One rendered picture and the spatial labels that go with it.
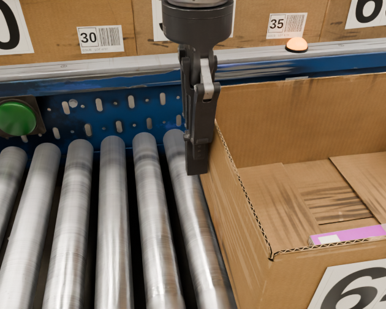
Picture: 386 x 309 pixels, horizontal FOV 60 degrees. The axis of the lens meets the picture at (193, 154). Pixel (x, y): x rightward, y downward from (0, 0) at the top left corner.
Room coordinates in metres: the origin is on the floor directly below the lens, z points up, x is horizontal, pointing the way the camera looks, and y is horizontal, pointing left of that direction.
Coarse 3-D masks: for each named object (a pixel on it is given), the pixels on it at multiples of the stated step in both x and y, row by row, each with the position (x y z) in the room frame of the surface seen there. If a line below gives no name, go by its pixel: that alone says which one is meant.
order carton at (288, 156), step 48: (240, 96) 0.45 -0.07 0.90; (288, 96) 0.47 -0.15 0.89; (336, 96) 0.48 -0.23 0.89; (384, 96) 0.50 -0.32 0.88; (240, 144) 0.45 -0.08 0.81; (288, 144) 0.47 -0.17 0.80; (336, 144) 0.48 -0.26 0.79; (384, 144) 0.50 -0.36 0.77; (240, 192) 0.24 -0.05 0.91; (288, 192) 0.39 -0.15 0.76; (336, 192) 0.40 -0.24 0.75; (384, 192) 0.39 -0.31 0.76; (240, 240) 0.22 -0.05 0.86; (288, 240) 0.29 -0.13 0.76; (384, 240) 0.17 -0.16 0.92; (240, 288) 0.20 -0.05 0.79; (288, 288) 0.16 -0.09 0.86
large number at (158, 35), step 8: (152, 0) 0.65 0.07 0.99; (160, 0) 0.65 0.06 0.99; (152, 8) 0.65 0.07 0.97; (160, 8) 0.65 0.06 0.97; (160, 16) 0.65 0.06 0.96; (160, 24) 0.65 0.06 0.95; (232, 24) 0.68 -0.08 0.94; (160, 32) 0.65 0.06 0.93; (232, 32) 0.68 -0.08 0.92; (160, 40) 0.65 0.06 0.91
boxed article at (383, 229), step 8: (384, 224) 0.31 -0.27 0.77; (336, 232) 0.30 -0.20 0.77; (344, 232) 0.30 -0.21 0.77; (352, 232) 0.30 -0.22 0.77; (360, 232) 0.30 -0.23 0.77; (368, 232) 0.30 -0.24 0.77; (376, 232) 0.30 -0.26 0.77; (384, 232) 0.30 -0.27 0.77; (312, 240) 0.29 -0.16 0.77; (320, 240) 0.29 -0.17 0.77; (328, 240) 0.29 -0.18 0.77; (336, 240) 0.29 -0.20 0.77; (344, 240) 0.29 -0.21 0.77
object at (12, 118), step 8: (8, 104) 0.53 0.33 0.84; (16, 104) 0.53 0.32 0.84; (24, 104) 0.54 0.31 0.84; (0, 112) 0.52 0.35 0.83; (8, 112) 0.52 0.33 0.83; (16, 112) 0.52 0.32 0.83; (24, 112) 0.53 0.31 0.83; (32, 112) 0.54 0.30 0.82; (0, 120) 0.52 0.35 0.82; (8, 120) 0.52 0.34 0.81; (16, 120) 0.52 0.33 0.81; (24, 120) 0.53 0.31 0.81; (32, 120) 0.53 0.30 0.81; (0, 128) 0.52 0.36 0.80; (8, 128) 0.52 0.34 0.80; (16, 128) 0.52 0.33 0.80; (24, 128) 0.53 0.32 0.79; (32, 128) 0.53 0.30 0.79
